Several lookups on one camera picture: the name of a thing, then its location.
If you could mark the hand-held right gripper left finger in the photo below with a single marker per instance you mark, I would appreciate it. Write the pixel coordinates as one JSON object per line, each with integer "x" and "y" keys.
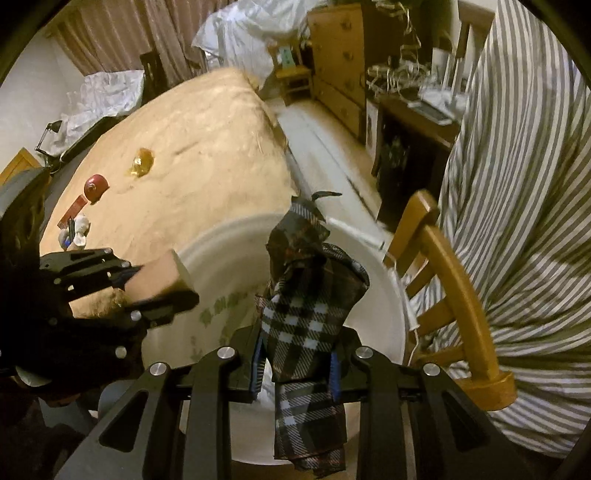
{"x": 256, "y": 364}

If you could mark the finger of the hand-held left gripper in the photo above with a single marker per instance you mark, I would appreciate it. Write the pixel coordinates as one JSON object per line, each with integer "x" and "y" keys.
{"x": 166, "y": 304}
{"x": 83, "y": 267}

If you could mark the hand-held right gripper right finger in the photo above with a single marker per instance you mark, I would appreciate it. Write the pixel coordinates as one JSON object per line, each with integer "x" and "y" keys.
{"x": 336, "y": 369}

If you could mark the tan sponge block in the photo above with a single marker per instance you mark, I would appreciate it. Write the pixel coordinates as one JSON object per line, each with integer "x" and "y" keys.
{"x": 159, "y": 277}

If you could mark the white bucket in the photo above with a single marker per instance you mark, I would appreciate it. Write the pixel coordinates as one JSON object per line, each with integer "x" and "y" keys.
{"x": 221, "y": 277}

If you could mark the plaid cloth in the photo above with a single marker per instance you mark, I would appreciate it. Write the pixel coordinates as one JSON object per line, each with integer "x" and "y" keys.
{"x": 304, "y": 314}

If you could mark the red carton box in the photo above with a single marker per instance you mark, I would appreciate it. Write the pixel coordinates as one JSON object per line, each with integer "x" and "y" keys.
{"x": 73, "y": 211}

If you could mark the red apple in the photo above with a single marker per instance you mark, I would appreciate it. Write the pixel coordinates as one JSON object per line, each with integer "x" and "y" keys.
{"x": 96, "y": 188}

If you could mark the yellow wrapper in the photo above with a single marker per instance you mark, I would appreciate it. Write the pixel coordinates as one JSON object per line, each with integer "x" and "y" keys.
{"x": 140, "y": 162}

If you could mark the wooden headboard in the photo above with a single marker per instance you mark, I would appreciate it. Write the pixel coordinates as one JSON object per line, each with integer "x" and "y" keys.
{"x": 18, "y": 166}

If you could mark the black desk lamp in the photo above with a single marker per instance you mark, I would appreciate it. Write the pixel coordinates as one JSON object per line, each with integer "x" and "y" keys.
{"x": 48, "y": 138}

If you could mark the light wooden chair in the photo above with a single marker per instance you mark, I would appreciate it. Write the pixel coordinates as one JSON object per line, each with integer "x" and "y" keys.
{"x": 457, "y": 295}

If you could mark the orange blanket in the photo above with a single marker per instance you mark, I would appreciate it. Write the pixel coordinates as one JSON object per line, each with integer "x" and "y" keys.
{"x": 194, "y": 161}

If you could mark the white plastic cover sheet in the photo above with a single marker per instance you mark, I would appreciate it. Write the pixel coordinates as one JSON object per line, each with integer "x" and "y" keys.
{"x": 99, "y": 99}
{"x": 249, "y": 32}

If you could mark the black chair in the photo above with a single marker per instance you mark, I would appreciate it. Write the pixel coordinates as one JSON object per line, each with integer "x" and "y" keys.
{"x": 153, "y": 69}

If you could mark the black plastic bag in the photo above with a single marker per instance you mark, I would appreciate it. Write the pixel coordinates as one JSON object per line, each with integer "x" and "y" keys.
{"x": 395, "y": 159}

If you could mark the pink curtain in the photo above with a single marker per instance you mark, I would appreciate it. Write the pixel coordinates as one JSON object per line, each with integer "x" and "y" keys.
{"x": 120, "y": 32}

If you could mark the striped cloth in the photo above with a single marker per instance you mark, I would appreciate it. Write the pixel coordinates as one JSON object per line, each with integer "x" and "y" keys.
{"x": 517, "y": 207}

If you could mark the white cardboard box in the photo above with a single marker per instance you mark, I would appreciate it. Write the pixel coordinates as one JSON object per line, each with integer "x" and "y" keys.
{"x": 372, "y": 129}

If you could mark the dark wooden desk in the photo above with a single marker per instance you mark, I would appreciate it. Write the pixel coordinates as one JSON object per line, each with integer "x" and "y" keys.
{"x": 415, "y": 138}

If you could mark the small wooden chair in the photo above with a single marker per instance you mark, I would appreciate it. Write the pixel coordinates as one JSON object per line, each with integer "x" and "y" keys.
{"x": 291, "y": 69}

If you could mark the wooden dresser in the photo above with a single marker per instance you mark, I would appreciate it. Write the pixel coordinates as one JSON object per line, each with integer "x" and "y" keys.
{"x": 337, "y": 64}

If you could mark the white router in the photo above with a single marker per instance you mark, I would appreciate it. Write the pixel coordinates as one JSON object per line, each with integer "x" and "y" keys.
{"x": 443, "y": 94}

